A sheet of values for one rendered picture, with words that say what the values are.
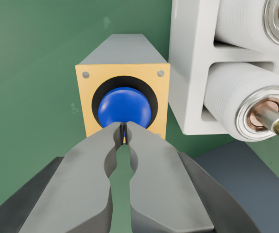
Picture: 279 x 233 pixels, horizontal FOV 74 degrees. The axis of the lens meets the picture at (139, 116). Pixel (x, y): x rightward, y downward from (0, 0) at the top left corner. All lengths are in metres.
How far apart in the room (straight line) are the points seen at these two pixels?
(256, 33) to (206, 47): 0.08
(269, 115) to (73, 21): 0.40
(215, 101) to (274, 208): 0.29
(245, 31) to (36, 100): 0.47
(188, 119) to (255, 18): 0.17
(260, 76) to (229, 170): 0.34
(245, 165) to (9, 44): 0.63
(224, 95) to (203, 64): 0.06
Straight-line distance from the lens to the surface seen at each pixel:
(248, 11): 0.24
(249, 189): 0.53
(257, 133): 0.29
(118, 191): 0.70
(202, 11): 0.29
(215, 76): 0.31
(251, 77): 0.27
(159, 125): 0.16
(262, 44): 0.25
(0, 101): 0.59
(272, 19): 0.24
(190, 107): 0.32
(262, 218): 0.49
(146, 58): 0.16
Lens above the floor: 0.45
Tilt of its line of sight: 62 degrees down
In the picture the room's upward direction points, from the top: 174 degrees clockwise
